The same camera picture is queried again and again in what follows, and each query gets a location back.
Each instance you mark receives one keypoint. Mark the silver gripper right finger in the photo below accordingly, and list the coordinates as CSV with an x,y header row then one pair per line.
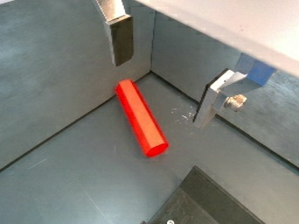
x,y
225,91

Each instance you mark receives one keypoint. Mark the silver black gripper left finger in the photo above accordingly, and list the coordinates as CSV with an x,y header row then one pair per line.
x,y
119,28

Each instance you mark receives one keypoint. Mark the red hexagonal prism peg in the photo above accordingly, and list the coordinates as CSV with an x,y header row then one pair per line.
x,y
142,120

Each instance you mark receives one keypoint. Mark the black curved holder stand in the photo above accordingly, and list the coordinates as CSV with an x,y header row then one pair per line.
x,y
202,202

